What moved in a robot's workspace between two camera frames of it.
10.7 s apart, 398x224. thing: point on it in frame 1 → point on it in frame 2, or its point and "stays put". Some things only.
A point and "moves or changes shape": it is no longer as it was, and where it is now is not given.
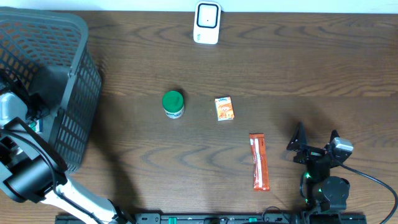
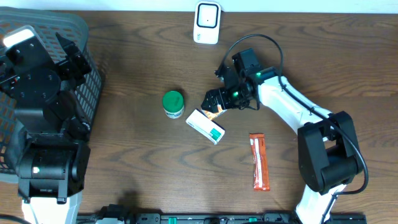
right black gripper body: [310, 154] → [235, 96]
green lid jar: [173, 102] stays put
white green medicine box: [35, 126] moves or changes shape
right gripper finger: [300, 138] → [212, 99]
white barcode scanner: [207, 22] stays put
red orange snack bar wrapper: [260, 178] stays put
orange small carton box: [224, 108] moves or changes shape
